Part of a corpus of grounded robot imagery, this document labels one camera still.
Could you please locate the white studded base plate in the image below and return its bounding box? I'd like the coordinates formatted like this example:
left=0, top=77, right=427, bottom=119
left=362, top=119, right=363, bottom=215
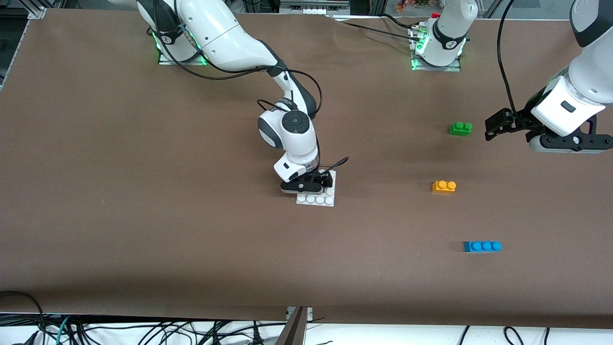
left=296, top=170, right=337, bottom=207

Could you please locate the blue three-stud block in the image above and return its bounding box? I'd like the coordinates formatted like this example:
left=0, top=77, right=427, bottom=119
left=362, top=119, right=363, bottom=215
left=463, top=241, right=502, bottom=253

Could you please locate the brown table cover sheet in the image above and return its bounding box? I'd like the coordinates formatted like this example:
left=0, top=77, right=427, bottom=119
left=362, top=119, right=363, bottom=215
left=0, top=9, right=613, bottom=329

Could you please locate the grey power strip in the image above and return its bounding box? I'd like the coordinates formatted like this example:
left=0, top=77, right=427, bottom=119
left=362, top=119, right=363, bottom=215
left=279, top=0, right=351, bottom=16

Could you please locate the metal table frame bracket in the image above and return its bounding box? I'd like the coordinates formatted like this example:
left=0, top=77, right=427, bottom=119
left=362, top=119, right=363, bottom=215
left=275, top=307, right=314, bottom=345

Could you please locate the black cable across table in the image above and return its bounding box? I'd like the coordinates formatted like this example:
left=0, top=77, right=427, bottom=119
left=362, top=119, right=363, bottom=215
left=333, top=13, right=427, bottom=42

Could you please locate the tangled black cable bundle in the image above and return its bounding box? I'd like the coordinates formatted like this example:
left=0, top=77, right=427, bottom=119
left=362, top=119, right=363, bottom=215
left=0, top=290, right=288, bottom=345

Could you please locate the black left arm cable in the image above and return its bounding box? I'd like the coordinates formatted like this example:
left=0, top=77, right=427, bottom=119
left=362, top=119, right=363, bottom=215
left=496, top=0, right=519, bottom=120

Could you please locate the teal floor cable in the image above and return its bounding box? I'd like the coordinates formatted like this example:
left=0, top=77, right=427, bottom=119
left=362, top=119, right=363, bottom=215
left=54, top=315, right=71, bottom=345

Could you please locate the aluminium frame profile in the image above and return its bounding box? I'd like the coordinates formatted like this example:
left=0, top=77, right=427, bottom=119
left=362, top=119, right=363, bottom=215
left=25, top=0, right=47, bottom=21

